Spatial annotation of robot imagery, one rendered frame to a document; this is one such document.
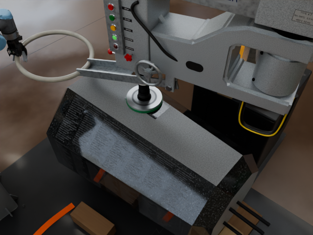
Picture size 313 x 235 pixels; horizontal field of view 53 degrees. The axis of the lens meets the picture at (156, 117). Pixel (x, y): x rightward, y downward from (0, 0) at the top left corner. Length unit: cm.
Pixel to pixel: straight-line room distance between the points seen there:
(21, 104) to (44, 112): 26
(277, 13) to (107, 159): 118
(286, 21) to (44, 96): 254
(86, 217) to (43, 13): 298
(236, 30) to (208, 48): 14
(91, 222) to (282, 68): 156
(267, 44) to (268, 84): 19
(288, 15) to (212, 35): 30
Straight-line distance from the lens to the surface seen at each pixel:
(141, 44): 147
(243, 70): 149
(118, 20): 145
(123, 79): 177
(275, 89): 136
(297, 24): 116
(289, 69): 130
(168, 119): 179
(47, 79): 197
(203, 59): 137
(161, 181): 167
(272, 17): 116
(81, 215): 229
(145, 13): 137
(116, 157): 180
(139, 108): 181
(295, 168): 280
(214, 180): 158
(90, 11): 440
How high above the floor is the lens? 217
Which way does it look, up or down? 49 degrees down
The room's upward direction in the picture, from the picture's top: straight up
